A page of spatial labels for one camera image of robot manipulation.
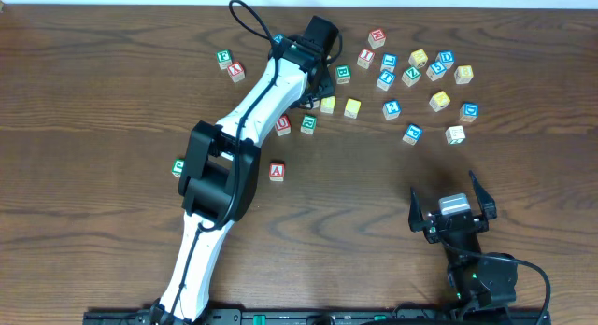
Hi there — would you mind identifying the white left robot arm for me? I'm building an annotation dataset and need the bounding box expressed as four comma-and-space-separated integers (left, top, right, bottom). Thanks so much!
149, 35, 342, 324

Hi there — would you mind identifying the blue D block lower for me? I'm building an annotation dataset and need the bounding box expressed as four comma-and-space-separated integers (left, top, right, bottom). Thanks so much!
459, 103, 479, 122

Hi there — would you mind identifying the blue 5 block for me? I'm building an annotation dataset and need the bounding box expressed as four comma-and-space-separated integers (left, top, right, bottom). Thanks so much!
426, 61, 447, 81

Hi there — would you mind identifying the blue 2 block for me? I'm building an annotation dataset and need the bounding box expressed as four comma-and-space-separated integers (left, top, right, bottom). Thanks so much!
382, 100, 401, 120

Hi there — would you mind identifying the blue L block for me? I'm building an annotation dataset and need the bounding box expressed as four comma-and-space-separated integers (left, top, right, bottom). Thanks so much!
380, 53, 398, 73

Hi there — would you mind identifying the yellow block right middle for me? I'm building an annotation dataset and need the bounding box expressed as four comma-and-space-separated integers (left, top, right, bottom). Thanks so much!
344, 98, 361, 119

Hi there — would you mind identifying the blue d block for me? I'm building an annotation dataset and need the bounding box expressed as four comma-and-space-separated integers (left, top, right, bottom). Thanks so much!
435, 50, 455, 69
459, 103, 479, 122

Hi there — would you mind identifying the blue D block upper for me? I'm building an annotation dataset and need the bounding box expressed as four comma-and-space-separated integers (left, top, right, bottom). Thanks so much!
435, 50, 455, 69

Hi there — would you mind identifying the green F block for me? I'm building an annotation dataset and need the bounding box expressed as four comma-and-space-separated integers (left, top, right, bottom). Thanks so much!
216, 49, 233, 70

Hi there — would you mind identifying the yellow 8 block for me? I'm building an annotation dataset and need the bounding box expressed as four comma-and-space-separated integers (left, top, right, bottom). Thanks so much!
454, 65, 474, 85

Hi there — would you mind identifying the yellow block top right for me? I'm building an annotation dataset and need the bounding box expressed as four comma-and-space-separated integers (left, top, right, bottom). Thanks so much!
408, 49, 428, 69

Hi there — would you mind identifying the red X block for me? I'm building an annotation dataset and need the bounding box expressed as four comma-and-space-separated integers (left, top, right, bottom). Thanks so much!
226, 62, 246, 83

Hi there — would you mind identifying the red U block lower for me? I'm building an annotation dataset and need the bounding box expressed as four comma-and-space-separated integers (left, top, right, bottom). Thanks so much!
275, 114, 292, 136

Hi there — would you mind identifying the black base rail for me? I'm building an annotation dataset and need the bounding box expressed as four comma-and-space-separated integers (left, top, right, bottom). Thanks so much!
83, 307, 552, 325

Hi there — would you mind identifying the blue P block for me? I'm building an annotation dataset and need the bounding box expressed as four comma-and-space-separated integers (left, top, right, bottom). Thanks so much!
403, 124, 423, 146

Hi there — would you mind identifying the green Z block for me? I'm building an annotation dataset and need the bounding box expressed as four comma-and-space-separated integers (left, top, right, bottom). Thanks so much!
402, 66, 421, 87

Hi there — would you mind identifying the yellow block left middle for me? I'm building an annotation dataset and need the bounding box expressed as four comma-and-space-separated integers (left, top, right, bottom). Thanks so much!
320, 96, 336, 114

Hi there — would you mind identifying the red A block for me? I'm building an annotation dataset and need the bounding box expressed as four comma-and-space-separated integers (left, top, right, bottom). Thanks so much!
269, 162, 285, 181

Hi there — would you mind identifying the plain 7 block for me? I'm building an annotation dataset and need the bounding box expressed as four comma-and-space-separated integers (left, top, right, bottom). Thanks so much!
445, 125, 466, 145

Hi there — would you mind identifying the green B block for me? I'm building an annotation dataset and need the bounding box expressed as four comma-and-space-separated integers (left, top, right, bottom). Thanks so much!
335, 64, 351, 84

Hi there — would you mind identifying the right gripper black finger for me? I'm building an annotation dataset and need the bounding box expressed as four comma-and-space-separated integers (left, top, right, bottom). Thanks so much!
408, 188, 424, 232
469, 171, 497, 219

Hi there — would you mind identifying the green R block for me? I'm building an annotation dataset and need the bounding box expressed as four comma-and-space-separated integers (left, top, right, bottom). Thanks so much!
300, 115, 317, 135

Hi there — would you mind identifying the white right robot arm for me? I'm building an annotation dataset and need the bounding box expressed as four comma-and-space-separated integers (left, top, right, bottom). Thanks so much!
408, 173, 518, 311

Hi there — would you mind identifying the yellow A block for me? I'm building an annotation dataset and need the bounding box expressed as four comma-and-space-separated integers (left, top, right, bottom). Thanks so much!
429, 91, 450, 112

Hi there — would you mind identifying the red H block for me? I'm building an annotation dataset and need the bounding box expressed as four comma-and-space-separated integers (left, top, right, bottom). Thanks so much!
368, 28, 387, 49

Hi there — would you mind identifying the blue T block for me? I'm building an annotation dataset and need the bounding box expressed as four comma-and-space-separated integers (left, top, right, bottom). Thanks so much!
377, 70, 396, 91

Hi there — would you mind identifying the green J block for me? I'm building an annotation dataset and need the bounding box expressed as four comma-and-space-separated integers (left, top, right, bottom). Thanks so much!
171, 159, 185, 177

